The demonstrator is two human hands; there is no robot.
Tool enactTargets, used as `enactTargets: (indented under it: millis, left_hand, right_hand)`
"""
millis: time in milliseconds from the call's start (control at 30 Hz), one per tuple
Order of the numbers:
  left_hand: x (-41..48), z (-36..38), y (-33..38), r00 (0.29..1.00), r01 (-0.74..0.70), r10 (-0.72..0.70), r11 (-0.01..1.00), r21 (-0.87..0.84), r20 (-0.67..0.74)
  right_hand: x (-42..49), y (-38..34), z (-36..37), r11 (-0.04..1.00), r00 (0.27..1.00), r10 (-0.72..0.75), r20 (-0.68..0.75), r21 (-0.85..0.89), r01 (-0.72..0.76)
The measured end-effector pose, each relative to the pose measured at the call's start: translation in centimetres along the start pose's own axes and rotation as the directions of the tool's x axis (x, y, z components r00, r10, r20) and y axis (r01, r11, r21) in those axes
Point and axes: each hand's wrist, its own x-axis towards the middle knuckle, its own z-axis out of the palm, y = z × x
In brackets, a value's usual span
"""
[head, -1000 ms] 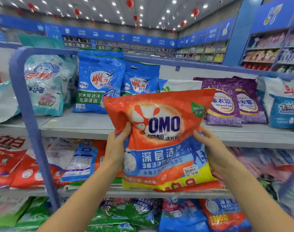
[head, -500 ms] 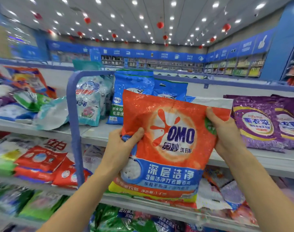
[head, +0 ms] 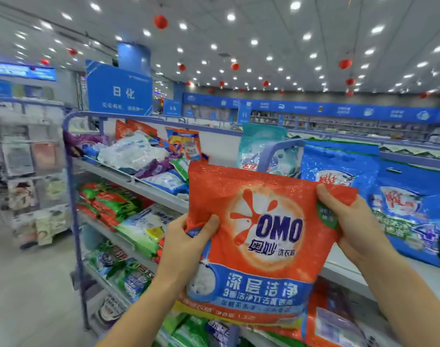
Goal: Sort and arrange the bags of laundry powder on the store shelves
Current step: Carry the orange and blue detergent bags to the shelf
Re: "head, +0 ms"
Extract person's left hand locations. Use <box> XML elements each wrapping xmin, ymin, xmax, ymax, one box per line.
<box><xmin>156</xmin><ymin>213</ymin><xmax>221</xmax><ymax>290</ymax></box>

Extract person's right hand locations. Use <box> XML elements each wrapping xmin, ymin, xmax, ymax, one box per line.
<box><xmin>315</xmin><ymin>183</ymin><xmax>394</xmax><ymax>272</ymax></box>

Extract blue Diaopai detergent bag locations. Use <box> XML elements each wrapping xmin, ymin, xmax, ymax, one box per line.
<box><xmin>301</xmin><ymin>139</ymin><xmax>381</xmax><ymax>203</ymax></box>
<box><xmin>370</xmin><ymin>159</ymin><xmax>440</xmax><ymax>268</ymax></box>

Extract grey metal shelf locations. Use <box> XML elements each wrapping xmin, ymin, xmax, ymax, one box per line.
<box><xmin>61</xmin><ymin>110</ymin><xmax>440</xmax><ymax>308</ymax></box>

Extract orange blue small detergent packet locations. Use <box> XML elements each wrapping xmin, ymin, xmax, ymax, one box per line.
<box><xmin>165</xmin><ymin>128</ymin><xmax>205</xmax><ymax>162</ymax></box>

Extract teal Baimao detergent bag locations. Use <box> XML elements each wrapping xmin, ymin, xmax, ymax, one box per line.
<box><xmin>238</xmin><ymin>122</ymin><xmax>304</xmax><ymax>178</ymax></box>

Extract person's right forearm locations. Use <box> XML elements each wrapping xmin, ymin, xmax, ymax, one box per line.
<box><xmin>361</xmin><ymin>245</ymin><xmax>440</xmax><ymax>347</ymax></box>

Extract row of green boxes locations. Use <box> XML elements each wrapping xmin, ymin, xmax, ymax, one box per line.
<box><xmin>382</xmin><ymin>141</ymin><xmax>440</xmax><ymax>158</ymax></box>

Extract large blue hanging sign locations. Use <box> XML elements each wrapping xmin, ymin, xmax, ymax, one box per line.
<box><xmin>162</xmin><ymin>99</ymin><xmax>183</xmax><ymax>117</ymax></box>

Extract blue aisle sign board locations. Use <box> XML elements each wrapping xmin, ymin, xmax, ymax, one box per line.
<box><xmin>86</xmin><ymin>60</ymin><xmax>153</xmax><ymax>116</ymax></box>

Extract blue beige column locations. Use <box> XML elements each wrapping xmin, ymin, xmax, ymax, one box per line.
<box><xmin>117</xmin><ymin>43</ymin><xmax>152</xmax><ymax>77</ymax></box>

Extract rows of small red lanterns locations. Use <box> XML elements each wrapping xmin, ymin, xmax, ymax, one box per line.
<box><xmin>39</xmin><ymin>14</ymin><xmax>430</xmax><ymax>98</ymax></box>

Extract rows of round ceiling lights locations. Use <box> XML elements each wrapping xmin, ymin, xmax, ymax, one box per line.
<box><xmin>0</xmin><ymin>0</ymin><xmax>440</xmax><ymax>91</ymax></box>

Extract blue wall sign band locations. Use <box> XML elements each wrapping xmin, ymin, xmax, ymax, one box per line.
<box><xmin>182</xmin><ymin>92</ymin><xmax>440</xmax><ymax>125</ymax></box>

